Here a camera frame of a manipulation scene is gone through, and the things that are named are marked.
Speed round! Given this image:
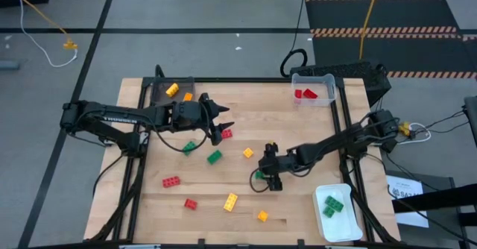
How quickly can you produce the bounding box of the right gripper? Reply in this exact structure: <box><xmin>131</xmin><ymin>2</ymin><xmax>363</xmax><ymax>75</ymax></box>
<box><xmin>258</xmin><ymin>142</ymin><xmax>301</xmax><ymax>192</ymax></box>

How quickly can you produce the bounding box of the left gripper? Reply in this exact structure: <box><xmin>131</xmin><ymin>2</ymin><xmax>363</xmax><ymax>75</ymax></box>
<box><xmin>173</xmin><ymin>92</ymin><xmax>235</xmax><ymax>147</ymax></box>

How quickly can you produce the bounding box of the green rectangular toy block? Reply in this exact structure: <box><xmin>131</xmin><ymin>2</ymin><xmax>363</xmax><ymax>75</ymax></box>
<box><xmin>206</xmin><ymin>149</ymin><xmax>224</xmax><ymax>166</ymax></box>
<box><xmin>181</xmin><ymin>140</ymin><xmax>198</xmax><ymax>157</ymax></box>
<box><xmin>323</xmin><ymin>195</ymin><xmax>345</xmax><ymax>213</ymax></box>

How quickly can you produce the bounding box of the long yellow toy block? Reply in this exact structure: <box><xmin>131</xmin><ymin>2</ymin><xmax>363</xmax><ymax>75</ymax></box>
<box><xmin>223</xmin><ymin>192</ymin><xmax>239</xmax><ymax>212</ymax></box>

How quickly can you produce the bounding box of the grey translucent plastic bin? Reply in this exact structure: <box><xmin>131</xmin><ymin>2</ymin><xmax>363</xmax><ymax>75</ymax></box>
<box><xmin>151</xmin><ymin>76</ymin><xmax>197</xmax><ymax>110</ymax></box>

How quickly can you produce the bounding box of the white plastic tray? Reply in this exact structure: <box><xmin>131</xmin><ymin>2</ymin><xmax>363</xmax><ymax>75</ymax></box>
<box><xmin>312</xmin><ymin>183</ymin><xmax>364</xmax><ymax>243</ymax></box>

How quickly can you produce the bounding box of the clear plastic bin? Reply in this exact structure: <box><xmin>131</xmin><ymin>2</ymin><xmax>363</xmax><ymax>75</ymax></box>
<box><xmin>291</xmin><ymin>72</ymin><xmax>340</xmax><ymax>107</ymax></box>

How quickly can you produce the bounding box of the black perforated equipment box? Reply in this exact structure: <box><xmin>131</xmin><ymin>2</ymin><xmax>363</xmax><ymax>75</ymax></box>
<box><xmin>289</xmin><ymin>61</ymin><xmax>392</xmax><ymax>108</ymax></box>

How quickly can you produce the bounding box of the white paper sheet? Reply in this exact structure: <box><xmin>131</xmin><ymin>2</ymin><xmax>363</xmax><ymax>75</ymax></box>
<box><xmin>385</xmin><ymin>174</ymin><xmax>430</xmax><ymax>229</ymax></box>

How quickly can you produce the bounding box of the dark grey side table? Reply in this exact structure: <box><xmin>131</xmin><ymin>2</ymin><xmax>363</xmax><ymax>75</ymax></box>
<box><xmin>383</xmin><ymin>169</ymin><xmax>477</xmax><ymax>249</ymax></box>

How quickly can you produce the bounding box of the black beam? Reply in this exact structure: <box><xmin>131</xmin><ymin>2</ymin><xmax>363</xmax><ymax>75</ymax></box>
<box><xmin>391</xmin><ymin>183</ymin><xmax>477</xmax><ymax>215</ymax></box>

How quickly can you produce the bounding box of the black hazard striped floor mat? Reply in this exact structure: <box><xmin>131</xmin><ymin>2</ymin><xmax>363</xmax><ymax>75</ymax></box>
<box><xmin>312</xmin><ymin>35</ymin><xmax>477</xmax><ymax>81</ymax></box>
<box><xmin>304</xmin><ymin>0</ymin><xmax>460</xmax><ymax>38</ymax></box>

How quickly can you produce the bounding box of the grey floor object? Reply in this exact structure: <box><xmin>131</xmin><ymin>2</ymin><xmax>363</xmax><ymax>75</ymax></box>
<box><xmin>0</xmin><ymin>60</ymin><xmax>22</xmax><ymax>72</ymax></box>

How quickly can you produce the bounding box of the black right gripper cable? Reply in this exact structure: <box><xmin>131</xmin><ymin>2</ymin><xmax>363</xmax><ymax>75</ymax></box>
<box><xmin>248</xmin><ymin>171</ymin><xmax>273</xmax><ymax>194</ymax></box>

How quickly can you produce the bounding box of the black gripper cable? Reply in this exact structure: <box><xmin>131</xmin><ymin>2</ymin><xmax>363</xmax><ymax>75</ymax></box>
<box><xmin>147</xmin><ymin>103</ymin><xmax>210</xmax><ymax>154</ymax></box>
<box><xmin>248</xmin><ymin>171</ymin><xmax>273</xmax><ymax>194</ymax></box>

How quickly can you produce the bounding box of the black aluminium table frame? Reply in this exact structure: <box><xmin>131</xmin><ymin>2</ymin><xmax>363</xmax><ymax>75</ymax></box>
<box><xmin>87</xmin><ymin>64</ymin><xmax>402</xmax><ymax>249</ymax></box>

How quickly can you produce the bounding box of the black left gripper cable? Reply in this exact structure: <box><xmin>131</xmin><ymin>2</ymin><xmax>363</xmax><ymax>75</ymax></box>
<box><xmin>147</xmin><ymin>103</ymin><xmax>210</xmax><ymax>154</ymax></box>

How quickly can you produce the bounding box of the black hanging cable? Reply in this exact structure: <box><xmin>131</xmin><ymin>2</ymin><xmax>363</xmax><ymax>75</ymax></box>
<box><xmin>279</xmin><ymin>0</ymin><xmax>310</xmax><ymax>80</ymax></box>

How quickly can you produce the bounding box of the yellow cable with connector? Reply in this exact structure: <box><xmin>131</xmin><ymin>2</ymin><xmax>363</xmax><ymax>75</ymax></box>
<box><xmin>0</xmin><ymin>0</ymin><xmax>79</xmax><ymax>51</ymax></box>

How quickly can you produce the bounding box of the white floor cable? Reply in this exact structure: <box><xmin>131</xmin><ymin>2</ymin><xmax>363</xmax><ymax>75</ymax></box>
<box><xmin>10</xmin><ymin>0</ymin><xmax>78</xmax><ymax>69</ymax></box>

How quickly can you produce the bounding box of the yellow hanging cable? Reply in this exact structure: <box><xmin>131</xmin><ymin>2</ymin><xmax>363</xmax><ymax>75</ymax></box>
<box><xmin>358</xmin><ymin>0</ymin><xmax>383</xmax><ymax>61</ymax></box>

